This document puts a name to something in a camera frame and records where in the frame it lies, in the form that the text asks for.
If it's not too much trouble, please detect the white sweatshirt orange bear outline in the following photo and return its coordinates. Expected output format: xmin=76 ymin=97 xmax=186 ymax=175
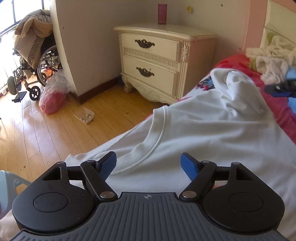
xmin=0 ymin=68 xmax=296 ymax=240

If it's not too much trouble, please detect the light blue plastic stool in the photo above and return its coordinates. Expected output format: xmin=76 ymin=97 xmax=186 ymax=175
xmin=0 ymin=170 xmax=31 ymax=219

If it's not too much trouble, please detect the wheelchair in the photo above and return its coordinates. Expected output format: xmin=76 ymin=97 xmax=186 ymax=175
xmin=7 ymin=9 xmax=62 ymax=103

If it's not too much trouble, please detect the small plastic tray on floor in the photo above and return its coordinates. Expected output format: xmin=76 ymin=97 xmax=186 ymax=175
xmin=74 ymin=107 xmax=94 ymax=125

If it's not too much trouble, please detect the pink floral bed blanket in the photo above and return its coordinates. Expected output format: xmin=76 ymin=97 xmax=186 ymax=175
xmin=143 ymin=55 xmax=295 ymax=149

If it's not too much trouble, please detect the cream two-drawer nightstand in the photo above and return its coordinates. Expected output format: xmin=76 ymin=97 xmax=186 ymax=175
xmin=114 ymin=23 xmax=218 ymax=104

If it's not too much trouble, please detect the pink cup on nightstand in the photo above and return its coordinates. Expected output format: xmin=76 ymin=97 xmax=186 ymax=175
xmin=158 ymin=4 xmax=167 ymax=25

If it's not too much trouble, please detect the pink bag in plastic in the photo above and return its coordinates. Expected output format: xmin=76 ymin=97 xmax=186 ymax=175
xmin=39 ymin=69 xmax=75 ymax=114

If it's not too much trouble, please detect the cream fluffy blanket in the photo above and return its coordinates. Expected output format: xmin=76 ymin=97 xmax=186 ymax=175
xmin=246 ymin=32 xmax=295 ymax=85

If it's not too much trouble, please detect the blue folded garment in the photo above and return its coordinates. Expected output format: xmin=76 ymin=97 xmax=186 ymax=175
xmin=286 ymin=66 xmax=296 ymax=113

